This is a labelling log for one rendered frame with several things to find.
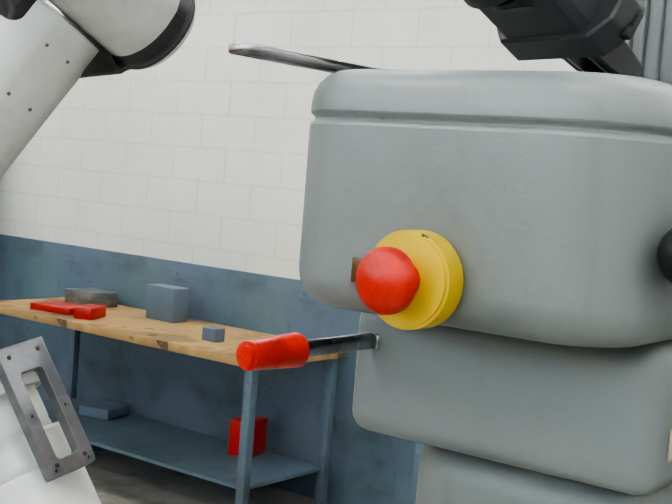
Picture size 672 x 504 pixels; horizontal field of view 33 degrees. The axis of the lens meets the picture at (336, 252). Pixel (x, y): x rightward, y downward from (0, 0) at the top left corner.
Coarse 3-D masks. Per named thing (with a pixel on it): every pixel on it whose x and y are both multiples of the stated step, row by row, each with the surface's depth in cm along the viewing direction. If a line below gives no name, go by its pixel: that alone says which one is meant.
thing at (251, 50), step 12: (228, 48) 72; (240, 48) 72; (252, 48) 71; (264, 48) 72; (276, 48) 73; (276, 60) 74; (288, 60) 74; (300, 60) 75; (312, 60) 76; (324, 60) 77; (336, 60) 78
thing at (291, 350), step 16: (272, 336) 75; (288, 336) 75; (336, 336) 80; (352, 336) 81; (368, 336) 83; (240, 352) 73; (256, 352) 72; (272, 352) 73; (288, 352) 74; (304, 352) 76; (320, 352) 78; (336, 352) 80; (256, 368) 73; (272, 368) 74
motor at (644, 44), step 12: (648, 0) 100; (660, 0) 99; (648, 12) 100; (660, 12) 99; (648, 24) 100; (660, 24) 99; (636, 36) 102; (648, 36) 100; (660, 36) 99; (636, 48) 102; (648, 48) 100; (660, 48) 99; (648, 60) 100; (660, 60) 99; (648, 72) 100; (660, 72) 99
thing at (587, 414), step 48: (384, 336) 83; (432, 336) 81; (480, 336) 78; (384, 384) 83; (432, 384) 81; (480, 384) 78; (528, 384) 76; (576, 384) 74; (624, 384) 72; (384, 432) 84; (432, 432) 81; (480, 432) 78; (528, 432) 76; (576, 432) 74; (624, 432) 72; (576, 480) 75; (624, 480) 72
